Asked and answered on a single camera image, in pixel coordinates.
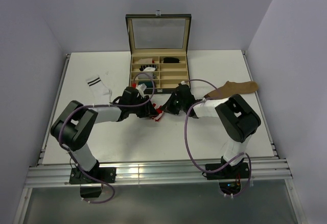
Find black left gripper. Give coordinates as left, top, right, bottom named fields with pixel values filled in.
left=129, top=95, right=158, bottom=118

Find red white striped sock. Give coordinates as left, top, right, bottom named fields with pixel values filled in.
left=151, top=103, right=164, bottom=122

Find brown ribbed sock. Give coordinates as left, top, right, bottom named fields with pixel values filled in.
left=204, top=81, right=259, bottom=99

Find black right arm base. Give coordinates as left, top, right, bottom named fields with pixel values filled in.
left=202, top=159, right=251, bottom=196

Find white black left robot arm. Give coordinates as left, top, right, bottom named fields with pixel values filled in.
left=51, top=84, right=159, bottom=183

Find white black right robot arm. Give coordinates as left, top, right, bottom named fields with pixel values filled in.
left=162, top=84, right=261, bottom=178

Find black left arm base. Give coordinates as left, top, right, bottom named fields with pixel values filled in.
left=68, top=167, right=116, bottom=199

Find rolled teal sock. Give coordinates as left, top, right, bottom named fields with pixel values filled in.
left=138, top=81, right=155, bottom=88

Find rolled grey sock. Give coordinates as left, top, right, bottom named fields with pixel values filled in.
left=137, top=72, right=156, bottom=79

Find white sock black stripes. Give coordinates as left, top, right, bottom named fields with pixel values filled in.
left=86, top=75, right=112, bottom=104

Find rolled black white sock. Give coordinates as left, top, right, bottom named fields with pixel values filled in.
left=139, top=64, right=157, bottom=72

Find black compartment storage box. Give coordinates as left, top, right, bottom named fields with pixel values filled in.
left=125, top=10, right=192, bottom=94

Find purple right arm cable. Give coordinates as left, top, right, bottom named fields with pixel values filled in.
left=181, top=78, right=252, bottom=198

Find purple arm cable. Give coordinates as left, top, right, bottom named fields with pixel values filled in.
left=58, top=72, right=155, bottom=205
left=181, top=78, right=252, bottom=198

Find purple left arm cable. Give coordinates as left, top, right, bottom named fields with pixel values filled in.
left=58, top=72, right=155, bottom=205

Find aluminium table frame rail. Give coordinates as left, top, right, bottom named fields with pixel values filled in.
left=24, top=158, right=292, bottom=188

